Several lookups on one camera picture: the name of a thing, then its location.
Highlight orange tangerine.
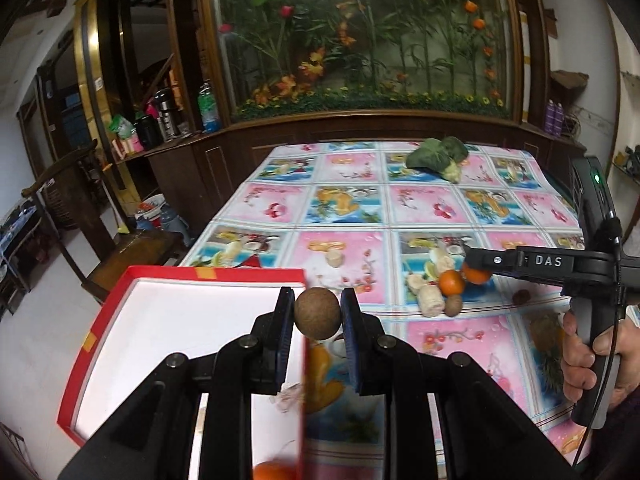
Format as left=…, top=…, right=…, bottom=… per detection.
left=438, top=270, right=466, bottom=297
left=460, top=262, right=492, bottom=285
left=253, top=460, right=297, bottom=480

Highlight dark red date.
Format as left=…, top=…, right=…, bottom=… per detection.
left=512, top=289, right=532, bottom=307

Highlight brown round fruit back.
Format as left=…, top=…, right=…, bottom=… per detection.
left=444, top=295, right=463, bottom=318

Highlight brown round fruit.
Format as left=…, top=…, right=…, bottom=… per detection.
left=294, top=287, right=342, bottom=341
left=444, top=295, right=463, bottom=318

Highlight beige snack chunk large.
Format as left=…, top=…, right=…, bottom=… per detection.
left=416, top=284, right=446, bottom=318

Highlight beige snack chunk small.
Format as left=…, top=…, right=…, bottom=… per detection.
left=406, top=272, right=430, bottom=296

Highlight orange tangerine front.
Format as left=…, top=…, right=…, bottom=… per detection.
left=253, top=460, right=297, bottom=480

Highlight brown round fruit front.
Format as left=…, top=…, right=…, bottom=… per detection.
left=294, top=287, right=342, bottom=341

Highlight person's right hand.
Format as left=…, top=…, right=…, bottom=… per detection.
left=561, top=312, right=640, bottom=410

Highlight colourful fruit pattern tablecloth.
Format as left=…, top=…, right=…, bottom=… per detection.
left=184, top=146, right=589, bottom=460

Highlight green leafy vegetable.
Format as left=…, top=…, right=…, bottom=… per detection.
left=405, top=136, right=469, bottom=183

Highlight red shallow box tray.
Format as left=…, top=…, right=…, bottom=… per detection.
left=58, top=266, right=306, bottom=479

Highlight clear plastic wrapper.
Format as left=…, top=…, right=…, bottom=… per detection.
left=271, top=382, right=304, bottom=413

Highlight purple spray bottles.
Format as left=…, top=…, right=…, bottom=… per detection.
left=544, top=100, right=564, bottom=138

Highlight beige snack chunk far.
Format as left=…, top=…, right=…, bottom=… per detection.
left=326, top=249, right=345, bottom=269

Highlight flower and bamboo glass display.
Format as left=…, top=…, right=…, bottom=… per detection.
left=213, top=0, right=513, bottom=122

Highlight dark wooden chair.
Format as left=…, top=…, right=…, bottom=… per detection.
left=22, top=141, right=186, bottom=304

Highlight dark wooden low cabinet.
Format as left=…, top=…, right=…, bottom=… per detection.
left=115, top=110, right=586, bottom=234

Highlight green label plastic bottle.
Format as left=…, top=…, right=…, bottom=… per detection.
left=198, top=81, right=221, bottom=132

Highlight black thermos flask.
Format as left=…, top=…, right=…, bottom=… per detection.
left=154, top=88, right=180, bottom=140

